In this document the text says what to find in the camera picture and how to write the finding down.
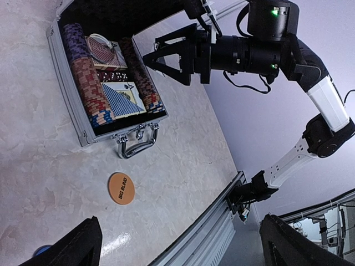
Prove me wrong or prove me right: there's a blue playing card box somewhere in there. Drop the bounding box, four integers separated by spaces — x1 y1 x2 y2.
101 81 146 119

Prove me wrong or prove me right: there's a blue small blind button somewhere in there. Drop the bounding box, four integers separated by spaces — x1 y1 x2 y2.
33 245 52 257

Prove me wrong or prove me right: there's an aluminium poker chip case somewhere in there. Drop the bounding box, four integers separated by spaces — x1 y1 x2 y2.
47 1 180 159

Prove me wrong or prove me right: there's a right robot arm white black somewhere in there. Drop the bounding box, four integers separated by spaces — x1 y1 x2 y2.
143 1 354 202

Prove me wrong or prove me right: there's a clear round dealer button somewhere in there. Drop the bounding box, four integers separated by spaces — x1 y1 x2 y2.
87 33 114 64

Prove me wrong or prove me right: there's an orange big blind button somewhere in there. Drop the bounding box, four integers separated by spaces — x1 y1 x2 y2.
108 172 135 206

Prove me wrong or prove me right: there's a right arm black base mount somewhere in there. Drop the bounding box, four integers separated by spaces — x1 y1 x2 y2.
226 170 278 222

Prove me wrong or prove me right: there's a black dice row in case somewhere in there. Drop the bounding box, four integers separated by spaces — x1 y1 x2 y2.
97 70 129 82

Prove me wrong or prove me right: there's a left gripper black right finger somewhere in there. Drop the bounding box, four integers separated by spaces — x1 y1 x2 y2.
260 214 353 266

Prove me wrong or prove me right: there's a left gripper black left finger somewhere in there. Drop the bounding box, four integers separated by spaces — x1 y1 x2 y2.
22 216 102 265

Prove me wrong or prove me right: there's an aluminium front rail frame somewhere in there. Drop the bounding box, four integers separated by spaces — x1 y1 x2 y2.
150 171 246 265

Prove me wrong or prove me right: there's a chip row in case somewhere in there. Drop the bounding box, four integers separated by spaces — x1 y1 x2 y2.
118 37 165 114
62 23 115 128

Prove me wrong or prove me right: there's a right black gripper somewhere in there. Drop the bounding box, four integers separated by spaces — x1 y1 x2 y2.
143 23 218 86

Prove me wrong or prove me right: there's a chip row in case front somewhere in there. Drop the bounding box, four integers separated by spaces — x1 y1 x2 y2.
62 23 115 128

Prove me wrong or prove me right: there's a red playing card deck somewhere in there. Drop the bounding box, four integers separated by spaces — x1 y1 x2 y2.
85 33 128 71

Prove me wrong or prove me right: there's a chip row in case back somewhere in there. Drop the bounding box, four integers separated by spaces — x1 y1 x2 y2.
118 37 165 114

